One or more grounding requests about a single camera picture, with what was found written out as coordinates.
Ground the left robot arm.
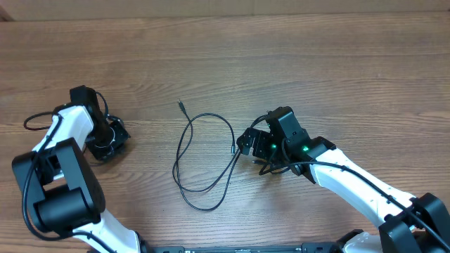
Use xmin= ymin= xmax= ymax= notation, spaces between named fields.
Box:
xmin=12 ymin=86 xmax=152 ymax=252

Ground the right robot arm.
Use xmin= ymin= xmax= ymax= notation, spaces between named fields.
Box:
xmin=237 ymin=107 xmax=449 ymax=252

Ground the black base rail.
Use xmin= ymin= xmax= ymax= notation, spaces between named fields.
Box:
xmin=143 ymin=242 xmax=342 ymax=253

